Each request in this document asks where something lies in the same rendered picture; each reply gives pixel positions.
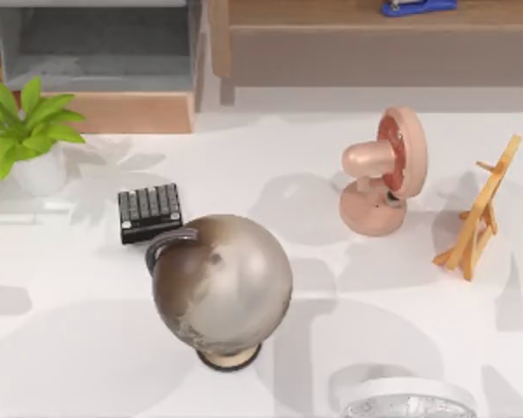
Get brown globe on stand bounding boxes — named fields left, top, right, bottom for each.
left=145, top=213, right=294, bottom=372

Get black calculator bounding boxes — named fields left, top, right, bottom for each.
left=117, top=182, right=185, bottom=246

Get pink desk fan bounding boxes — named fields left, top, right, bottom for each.
left=339, top=106, right=429, bottom=238

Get wooden open shelf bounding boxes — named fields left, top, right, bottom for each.
left=212, top=0, right=523, bottom=105

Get wooden easel stand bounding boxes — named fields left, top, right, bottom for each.
left=432, top=134, right=523, bottom=283

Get pulled out wooden drawer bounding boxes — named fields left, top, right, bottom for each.
left=0, top=0, right=196, bottom=134

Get white round fan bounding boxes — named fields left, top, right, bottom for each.
left=338, top=376, right=479, bottom=418

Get green plant in white pot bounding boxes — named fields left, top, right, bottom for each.
left=0, top=77, right=87, bottom=198

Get blue stapler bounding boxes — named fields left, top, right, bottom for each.
left=379, top=0, right=458, bottom=17

